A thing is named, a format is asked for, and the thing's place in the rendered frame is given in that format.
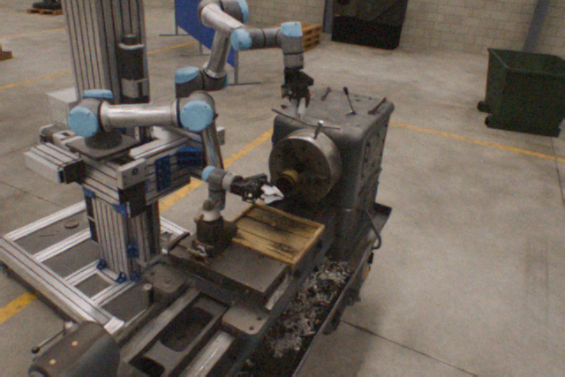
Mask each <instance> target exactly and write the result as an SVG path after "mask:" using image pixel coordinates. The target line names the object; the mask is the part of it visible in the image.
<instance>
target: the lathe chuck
mask: <svg viewBox="0 0 565 377"><path fill-rule="evenodd" d="M313 136H314V133H313V132H306V131H300V132H293V133H291V134H289V135H287V136H286V137H284V138H283V139H281V140H279V142H278V143H277V144H276V145H275V146H274V147H272V149H271V151H270V153H269V157H268V169H269V174H270V176H271V178H272V181H273V182H275V184H276V182H277V180H278V178H279V176H281V172H282V171H283V167H282V165H283V161H282V156H283V153H282V151H281V149H280V146H281V145H283V140H284V139H286V138H289V139H290V140H291V144H292V146H293V148H294V150H295V152H296V155H297V157H298V161H299V162H302V163H303V164H304V165H305V166H307V168H308V169H309V170H313V171H316V172H319V174H323V175H326V176H329V177H333V180H332V183H330V184H328V183H326V184H325V185H324V186H319V185H306V184H304V185H299V186H298V187H296V188H295V190H294V191H292V192H291V193H285V194H284V195H285V196H287V197H288V198H291V199H293V200H296V201H300V202H314V201H316V200H319V199H321V198H323V197H324V196H325V195H326V194H327V193H328V192H329V191H330V190H331V188H332V187H333V185H334V184H335V182H336V180H337V178H338V177H339V175H340V163H339V160H337V156H336V153H335V150H334V149H333V148H332V147H331V146H330V144H329V143H328V141H327V140H326V139H324V138H323V137H321V136H320V135H318V136H317V139H318V140H314V139H312V138H311V137H313ZM294 170H296V171H297V172H298V174H299V175H300V174H301V172H302V171H303V170H302V169H301V168H300V167H299V165H298V166H296V167H295V168H294Z"/></svg>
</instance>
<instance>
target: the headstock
mask: <svg viewBox="0 0 565 377"><path fill-rule="evenodd" d="M325 90H326V87H325V88H314V89H313V90H311V91H310V93H313V95H314V97H312V98H311V100H310V102H309V106H308V108H307V111H306V112H305V114H304V116H303V118H302V119H301V120H304V121H306V122H309V123H312V124H317V123H318V122H319V121H323V122H324V124H326V125H327V126H334V127H341V130H334V129H327V128H321V129H320V132H321V133H324V134H325V135H327V136H328V137H329V138H330V139H331V140H332V142H333V143H334V144H335V146H336V148H337V149H339V151H340V154H341V157H342V162H343V169H342V175H341V177H340V179H339V180H337V182H336V183H335V184H334V185H333V187H332V188H331V190H330V191H329V192H328V193H327V194H326V195H325V196H324V197H323V198H321V199H320V200H323V201H326V202H328V203H331V204H334V206H338V207H343V208H353V207H355V206H356V203H357V202H358V195H359V193H360V192H361V191H362V190H363V187H364V186H365V184H366V183H367V182H368V181H369V179H370V178H372V177H373V175H374V174H375V172H376V170H377V169H378V168H379V167H380V165H381V160H382V154H383V148H384V144H385V138H386V133H388V123H389V119H390V114H391V113H392V112H393V111H394V108H395V105H394V103H392V102H390V101H388V100H384V101H383V102H382V103H381V105H380V106H379V107H378V108H377V109H376V110H375V111H374V113H372V115H368V114H367V111H368V110H369V109H370V108H371V107H372V106H373V105H374V104H375V103H376V102H377V101H378V100H379V98H374V97H369V96H365V95H361V94H357V93H352V92H348V93H349V94H348V96H349V98H350V103H351V105H352V108H353V110H354V111H356V112H357V113H358V114H357V115H352V114H351V108H350V104H349V102H348V99H347V96H346V94H345V92H344V91H343V90H339V89H333V88H330V89H329V91H328V95H327V97H326V99H325V101H322V100H321V99H320V98H321V96H322V95H323V93H324V92H325ZM357 122H358V123H359V124H354V123H357ZM340 123H342V124H340ZM346 123H350V124H349V126H347V125H346ZM301 129H312V130H315V129H316V127H311V126H308V124H303V123H300V122H298V121H297V120H294V119H292V118H288V117H285V116H283V115H280V114H278V115H277V116H276V117H275V121H274V122H273V133H272V135H271V142H272V147H274V146H275V145H276V144H277V143H278V142H279V140H281V139H283V138H284V137H286V136H287V135H289V134H291V133H293V132H294V131H297V130H301ZM346 159H347V160H346ZM345 175H346V176H345Z"/></svg>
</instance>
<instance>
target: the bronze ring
mask: <svg viewBox="0 0 565 377"><path fill-rule="evenodd" d="M299 184H300V178H299V174H298V172H297V171H296V170H291V169H286V170H283V171H282V172H281V176H279V178H278V180H277V182H276V186H277V188H278V190H279V191H280V192H282V193H291V192H292V191H294V190H295V188H296V187H298V186H299Z"/></svg>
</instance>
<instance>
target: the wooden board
mask: <svg viewBox="0 0 565 377"><path fill-rule="evenodd" d="M255 208H257V209H256V211H255V212H253V211H254V209H255ZM252 210H253V211H252ZM262 210H263V211H264V213H265V214H264V213H263V211H262ZM250 211H251V212H252V214H251V215H250V213H251V212H250ZM261 211H262V213H261ZM249 212H250V213H249ZM257 212H259V213H257ZM266 212H268V214H267V213H266ZM248 213H249V214H248ZM285 213H286V212H283V211H282V210H279V209H276V208H272V207H268V206H265V204H262V203H259V202H257V201H256V202H254V203H253V204H252V203H251V204H249V206H248V207H246V208H245V209H244V210H241V211H240V212H239V213H238V214H237V215H235V216H234V217H233V218H232V219H230V222H233V223H235V224H236V225H237V228H238V227H239V228H238V230H237V235H236V236H235V237H234V238H233V239H232V243H234V244H236V245H240V246H243V247H245V248H248V249H250V250H253V251H255V252H256V253H260V254H264V255H266V256H267V257H269V258H271V259H275V260H279V261H280V262H283V263H285V264H287V267H286V270H288V271H291V272H293V271H294V270H295V269H296V266H297V265H298V263H299V262H300V261H301V260H302V259H303V258H304V257H305V256H306V255H307V254H308V252H309V251H310V250H311V248H312V247H313V246H314V244H315V243H316V241H317V240H318V239H319V237H320V235H321V234H323V232H324V229H325V226H324V225H321V224H318V223H316V222H311V220H308V219H305V218H302V217H299V216H297V215H293V214H289V213H286V214H285ZM261 214H262V215H264V216H265V217H266V218H265V217H264V216H263V218H265V219H267V220H265V219H263V218H262V215H261ZM256 215H257V216H256ZM279 215H280V216H281V217H279ZM267 216H268V218H267ZM257 217H259V218H257ZM260 217H261V218H260ZM269 217H270V218H269ZM272 217H274V218H272ZM247 218H248V219H247ZM239 219H240V220H239ZM256 219H257V220H256ZM269 219H270V220H269ZM285 219H286V220H285ZM287 219H288V220H287ZM289 219H290V222H289ZM277 220H278V221H277ZM280 220H281V221H280ZM263 222H264V223H263ZM272 222H275V223H272ZM287 222H288V223H287ZM297 222H299V224H298V225H297ZM255 223H256V224H255ZM293 224H294V225H293ZM302 224H303V226H304V227H303V226H302ZM287 225H288V226H287ZM284 226H286V227H284ZM305 226H307V227H305ZM296 227H298V228H296ZM309 227H310V228H309ZM254 228H255V229H254ZM292 228H293V229H292ZM301 228H302V229H301ZM294 229H296V230H294ZM311 229H312V230H311ZM291 230H292V231H293V232H292V231H291ZM313 230H315V232H314V231H313ZM247 231H248V232H247ZM309 231H311V232H312V233H311V232H310V233H309ZM241 233H243V234H241ZM250 233H252V234H250ZM298 234H299V235H298ZM301 234H302V235H303V236H304V238H302V235H301ZM305 236H308V239H306V237H305ZM309 236H310V237H309ZM295 239H296V240H295ZM286 240H287V241H286ZM239 242H241V243H239ZM304 243H307V244H304ZM289 244H290V245H289ZM303 244H304V245H303ZM282 246H283V247H282ZM289 246H290V247H289ZM279 247H280V248H279ZM291 247H292V248H291ZM293 247H294V248H293ZM285 248H286V249H285ZM275 249H276V250H275ZM282 249H285V250H282ZM293 249H294V250H293ZM299 249H301V251H299ZM278 250H279V251H278ZM290 250H291V251H290ZM295 250H297V251H298V252H297V251H295ZM271 251H272V252H271ZM270 252H271V253H270ZM294 253H295V254H294ZM293 254H294V255H295V256H293ZM296 254H297V255H296ZM299 254H300V255H299ZM272 255H273V256H272ZM280 255H281V256H280ZM287 256H288V257H289V258H287ZM292 257H295V258H294V259H292ZM284 258H285V259H284ZM288 259H291V260H288ZM292 262H293V263H292Z"/></svg>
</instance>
